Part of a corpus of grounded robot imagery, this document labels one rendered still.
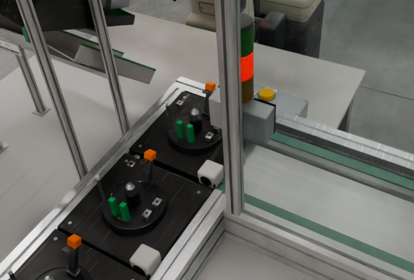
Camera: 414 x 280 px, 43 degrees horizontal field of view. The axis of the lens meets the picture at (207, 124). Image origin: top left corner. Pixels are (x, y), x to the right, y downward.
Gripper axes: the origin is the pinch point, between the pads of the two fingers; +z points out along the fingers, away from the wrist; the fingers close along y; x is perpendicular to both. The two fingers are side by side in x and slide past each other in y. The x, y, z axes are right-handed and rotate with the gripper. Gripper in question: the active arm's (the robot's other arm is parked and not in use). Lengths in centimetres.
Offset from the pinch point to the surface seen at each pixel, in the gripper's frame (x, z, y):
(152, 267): 7, 50, 42
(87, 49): -0.2, 17.1, 4.0
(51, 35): 0.5, 17.5, -8.6
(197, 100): 28.6, 11.0, 18.5
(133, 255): 6, 50, 38
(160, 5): 184, -72, -136
